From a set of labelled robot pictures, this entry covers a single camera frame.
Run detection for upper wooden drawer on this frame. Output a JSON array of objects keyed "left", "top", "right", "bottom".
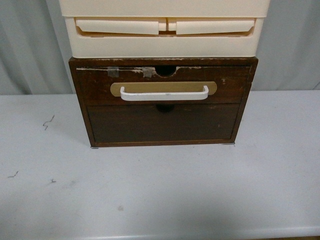
[{"left": 76, "top": 65, "right": 252, "bottom": 105}]

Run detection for wooden drawer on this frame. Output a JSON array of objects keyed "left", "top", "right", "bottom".
[
  {"left": 87, "top": 103, "right": 239, "bottom": 143},
  {"left": 76, "top": 65, "right": 252, "bottom": 105}
]

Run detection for lower wooden drawer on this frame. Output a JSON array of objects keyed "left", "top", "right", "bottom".
[{"left": 87, "top": 103, "right": 239, "bottom": 143}]

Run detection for cream plastic drawer unit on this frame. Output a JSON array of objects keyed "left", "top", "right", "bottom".
[{"left": 59, "top": 0, "right": 270, "bottom": 58}]

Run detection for dark brown wooden cabinet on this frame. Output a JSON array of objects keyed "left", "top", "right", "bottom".
[{"left": 69, "top": 57, "right": 259, "bottom": 148}]

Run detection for grey curtain backdrop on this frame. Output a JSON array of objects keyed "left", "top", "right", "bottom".
[{"left": 0, "top": 0, "right": 320, "bottom": 95}]

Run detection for white drawer handle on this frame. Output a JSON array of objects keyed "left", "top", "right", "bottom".
[{"left": 120, "top": 85, "right": 209, "bottom": 102}]

